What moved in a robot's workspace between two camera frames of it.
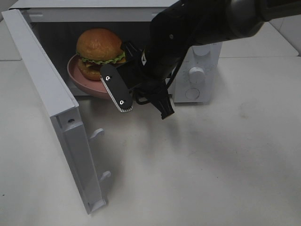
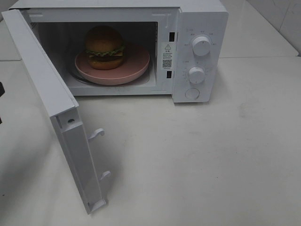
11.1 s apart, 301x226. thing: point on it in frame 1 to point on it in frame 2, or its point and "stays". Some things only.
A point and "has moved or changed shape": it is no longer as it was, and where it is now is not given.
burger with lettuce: x=96 y=48 has moved or changed shape
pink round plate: x=96 y=88 has moved or changed shape
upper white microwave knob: x=201 y=50 stays
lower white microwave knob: x=196 y=75 stays
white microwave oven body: x=197 y=75 stays
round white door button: x=192 y=93 stays
